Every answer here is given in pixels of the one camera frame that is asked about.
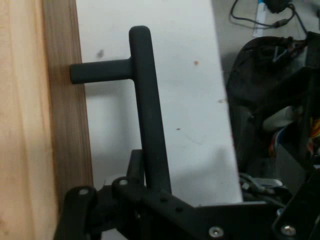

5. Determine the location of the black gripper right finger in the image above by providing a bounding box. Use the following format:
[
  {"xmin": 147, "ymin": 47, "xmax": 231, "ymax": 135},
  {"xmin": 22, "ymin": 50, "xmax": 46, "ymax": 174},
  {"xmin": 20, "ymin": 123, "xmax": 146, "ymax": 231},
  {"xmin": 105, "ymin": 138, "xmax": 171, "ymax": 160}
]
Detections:
[{"xmin": 112, "ymin": 176, "xmax": 279, "ymax": 240}]

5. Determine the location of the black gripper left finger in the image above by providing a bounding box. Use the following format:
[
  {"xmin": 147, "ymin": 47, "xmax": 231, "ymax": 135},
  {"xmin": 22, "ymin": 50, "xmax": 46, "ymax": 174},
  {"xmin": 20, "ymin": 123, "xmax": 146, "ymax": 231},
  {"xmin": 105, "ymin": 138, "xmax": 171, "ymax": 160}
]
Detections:
[{"xmin": 57, "ymin": 149, "xmax": 147, "ymax": 240}]

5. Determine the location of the black drawer handle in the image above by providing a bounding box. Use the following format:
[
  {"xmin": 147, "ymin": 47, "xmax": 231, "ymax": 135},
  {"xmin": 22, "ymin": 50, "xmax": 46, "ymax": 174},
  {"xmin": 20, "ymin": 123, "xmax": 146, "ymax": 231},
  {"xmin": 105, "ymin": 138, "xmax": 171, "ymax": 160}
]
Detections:
[{"xmin": 41, "ymin": 0, "xmax": 173, "ymax": 221}]

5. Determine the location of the brown wooden drawer cabinet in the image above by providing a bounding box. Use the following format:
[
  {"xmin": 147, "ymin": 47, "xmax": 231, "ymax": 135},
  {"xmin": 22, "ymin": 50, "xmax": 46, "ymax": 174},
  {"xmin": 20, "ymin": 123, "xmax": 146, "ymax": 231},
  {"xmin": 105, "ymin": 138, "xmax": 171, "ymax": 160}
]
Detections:
[{"xmin": 0, "ymin": 0, "xmax": 61, "ymax": 240}]

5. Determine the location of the white paper box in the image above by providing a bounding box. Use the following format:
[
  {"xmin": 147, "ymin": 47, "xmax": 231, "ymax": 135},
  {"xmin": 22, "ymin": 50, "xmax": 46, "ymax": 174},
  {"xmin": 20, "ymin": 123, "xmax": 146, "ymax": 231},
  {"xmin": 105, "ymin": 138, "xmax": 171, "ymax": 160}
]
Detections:
[{"xmin": 251, "ymin": 0, "xmax": 277, "ymax": 38}]

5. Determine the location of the black metal frame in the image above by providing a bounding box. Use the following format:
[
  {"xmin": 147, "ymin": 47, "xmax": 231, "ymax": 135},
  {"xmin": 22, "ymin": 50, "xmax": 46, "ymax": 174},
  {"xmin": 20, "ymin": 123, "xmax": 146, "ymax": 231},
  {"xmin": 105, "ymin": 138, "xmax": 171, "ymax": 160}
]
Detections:
[{"xmin": 249, "ymin": 31, "xmax": 320, "ymax": 240}]

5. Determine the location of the thin black headset cable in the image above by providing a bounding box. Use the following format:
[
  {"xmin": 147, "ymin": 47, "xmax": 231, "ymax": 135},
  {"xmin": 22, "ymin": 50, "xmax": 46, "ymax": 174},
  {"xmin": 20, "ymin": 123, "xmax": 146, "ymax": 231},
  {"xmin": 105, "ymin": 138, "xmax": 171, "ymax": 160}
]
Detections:
[{"xmin": 229, "ymin": 0, "xmax": 309, "ymax": 35}]

